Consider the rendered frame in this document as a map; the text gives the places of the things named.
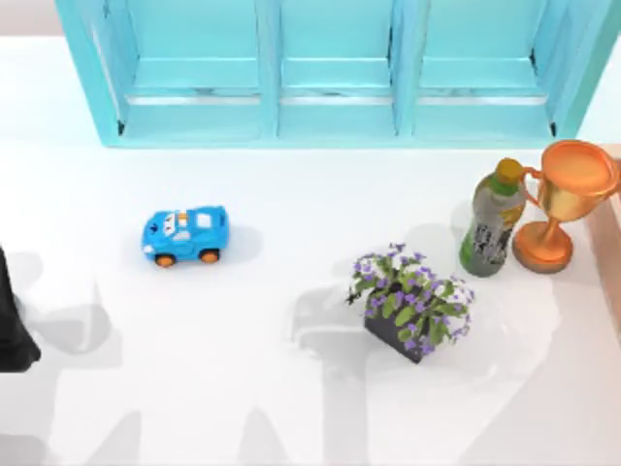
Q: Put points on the copper trophy cup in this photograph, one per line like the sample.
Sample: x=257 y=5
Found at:
x=563 y=194

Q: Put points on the light blue rack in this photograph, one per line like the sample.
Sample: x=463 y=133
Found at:
x=335 y=73

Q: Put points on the green bottle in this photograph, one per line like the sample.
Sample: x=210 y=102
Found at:
x=492 y=223

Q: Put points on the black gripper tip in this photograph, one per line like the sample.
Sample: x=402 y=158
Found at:
x=12 y=320

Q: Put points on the purple flower plant pot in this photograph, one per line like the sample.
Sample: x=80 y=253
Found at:
x=412 y=303

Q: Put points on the blue toy car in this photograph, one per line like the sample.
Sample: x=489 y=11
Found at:
x=186 y=235

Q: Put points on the salmon-coloured box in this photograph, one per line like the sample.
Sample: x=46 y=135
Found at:
x=606 y=242

